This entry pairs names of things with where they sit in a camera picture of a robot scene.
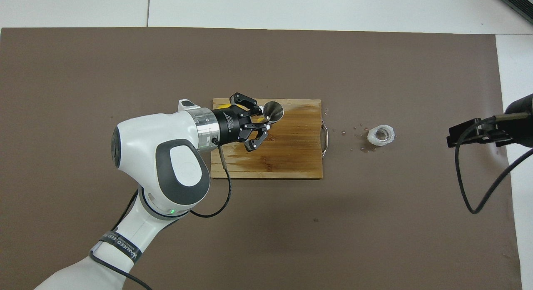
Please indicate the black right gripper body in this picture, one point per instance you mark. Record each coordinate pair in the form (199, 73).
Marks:
(524, 131)

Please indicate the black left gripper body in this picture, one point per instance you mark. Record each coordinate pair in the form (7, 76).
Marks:
(229, 125)

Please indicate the steel double jigger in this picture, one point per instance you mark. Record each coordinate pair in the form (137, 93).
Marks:
(272, 111)

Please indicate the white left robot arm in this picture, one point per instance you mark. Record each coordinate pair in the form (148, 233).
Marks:
(141, 148)

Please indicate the wooden cutting board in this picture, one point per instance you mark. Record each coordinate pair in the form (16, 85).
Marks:
(291, 156)

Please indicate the brown paper table mat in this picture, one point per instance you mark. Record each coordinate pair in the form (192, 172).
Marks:
(125, 65)

